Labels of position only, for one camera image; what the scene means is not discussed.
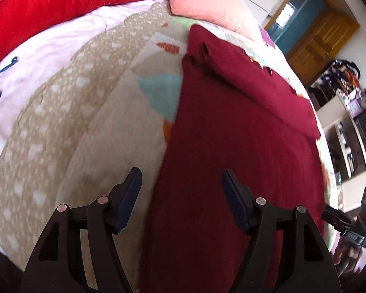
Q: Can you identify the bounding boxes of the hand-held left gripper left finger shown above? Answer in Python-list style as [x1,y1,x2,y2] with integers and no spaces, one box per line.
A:
[20,167,142,293]

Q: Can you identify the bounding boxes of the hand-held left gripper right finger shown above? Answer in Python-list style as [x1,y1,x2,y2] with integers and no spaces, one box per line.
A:
[222,169,342,293]

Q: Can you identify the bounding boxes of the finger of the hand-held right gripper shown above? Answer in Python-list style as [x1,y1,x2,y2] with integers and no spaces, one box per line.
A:
[321,205,354,231]

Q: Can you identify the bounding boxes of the dark red pants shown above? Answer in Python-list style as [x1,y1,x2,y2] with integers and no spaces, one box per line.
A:
[139,24,327,293]

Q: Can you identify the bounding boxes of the person's right hand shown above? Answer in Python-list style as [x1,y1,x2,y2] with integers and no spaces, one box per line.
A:
[330,237,364,278]

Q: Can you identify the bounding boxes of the patchwork patterned fleece blanket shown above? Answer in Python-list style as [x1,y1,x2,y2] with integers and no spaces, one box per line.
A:
[53,17,344,293]

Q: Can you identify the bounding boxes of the white shelf unit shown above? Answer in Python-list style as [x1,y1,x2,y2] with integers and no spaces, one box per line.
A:
[307,59,366,211]

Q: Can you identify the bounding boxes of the beige lace blanket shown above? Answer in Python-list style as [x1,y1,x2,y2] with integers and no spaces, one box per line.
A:
[0,1,171,269]

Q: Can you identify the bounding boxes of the purple paper piece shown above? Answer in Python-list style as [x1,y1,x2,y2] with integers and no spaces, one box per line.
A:
[259,26,276,49]

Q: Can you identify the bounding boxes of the brown wooden door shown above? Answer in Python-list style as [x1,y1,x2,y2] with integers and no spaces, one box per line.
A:
[285,6,361,87]

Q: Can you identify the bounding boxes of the white bed sheet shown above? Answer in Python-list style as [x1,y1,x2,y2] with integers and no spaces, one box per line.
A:
[0,0,168,174]

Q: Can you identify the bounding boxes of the teal door panel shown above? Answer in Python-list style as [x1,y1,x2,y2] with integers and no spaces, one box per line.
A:
[264,0,336,56]

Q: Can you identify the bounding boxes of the pink pillow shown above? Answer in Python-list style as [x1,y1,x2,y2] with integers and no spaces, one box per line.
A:
[166,0,266,42]

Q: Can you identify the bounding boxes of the red embroidered pillow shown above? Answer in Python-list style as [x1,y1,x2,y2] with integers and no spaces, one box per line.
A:
[0,0,171,71]

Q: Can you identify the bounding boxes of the blue cord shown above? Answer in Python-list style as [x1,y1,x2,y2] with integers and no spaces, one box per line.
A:
[0,56,19,78]

